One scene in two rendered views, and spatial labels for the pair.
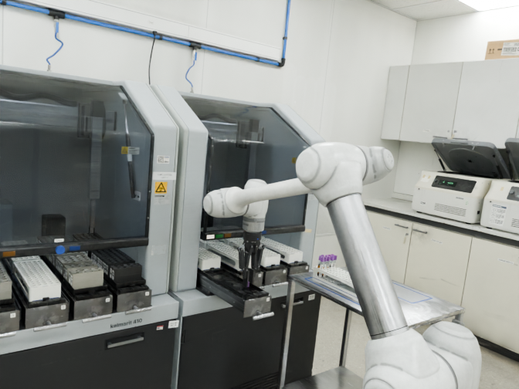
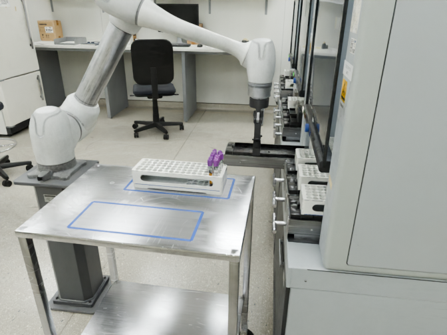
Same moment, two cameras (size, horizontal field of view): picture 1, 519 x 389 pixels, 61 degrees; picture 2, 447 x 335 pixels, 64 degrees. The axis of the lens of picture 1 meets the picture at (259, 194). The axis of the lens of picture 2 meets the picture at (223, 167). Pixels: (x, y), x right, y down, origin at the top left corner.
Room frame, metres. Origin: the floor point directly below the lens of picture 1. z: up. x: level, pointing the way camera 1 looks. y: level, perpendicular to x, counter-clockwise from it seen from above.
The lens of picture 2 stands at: (2.68, -1.04, 1.37)
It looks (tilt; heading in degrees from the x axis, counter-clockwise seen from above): 24 degrees down; 136
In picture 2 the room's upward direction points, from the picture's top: 1 degrees clockwise
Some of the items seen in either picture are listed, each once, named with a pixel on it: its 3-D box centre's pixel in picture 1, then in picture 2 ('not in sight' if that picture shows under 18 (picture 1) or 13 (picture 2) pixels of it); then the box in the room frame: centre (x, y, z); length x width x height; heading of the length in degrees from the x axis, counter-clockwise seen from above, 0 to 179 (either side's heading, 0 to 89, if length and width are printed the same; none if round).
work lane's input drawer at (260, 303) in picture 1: (214, 279); (300, 158); (1.90, 0.16, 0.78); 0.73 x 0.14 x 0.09; 39
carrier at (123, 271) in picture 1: (127, 274); (300, 115); (1.66, 0.49, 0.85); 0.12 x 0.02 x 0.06; 129
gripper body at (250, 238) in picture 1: (252, 241); (259, 108); (1.78, 0.01, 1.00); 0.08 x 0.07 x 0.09; 129
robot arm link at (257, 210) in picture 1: (253, 197); (261, 60); (1.77, 0.02, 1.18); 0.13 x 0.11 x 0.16; 130
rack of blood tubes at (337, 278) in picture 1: (344, 282); (180, 175); (1.81, -0.40, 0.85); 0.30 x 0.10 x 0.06; 37
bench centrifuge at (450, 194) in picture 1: (464, 179); not in sight; (3.72, -1.71, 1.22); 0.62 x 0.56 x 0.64; 127
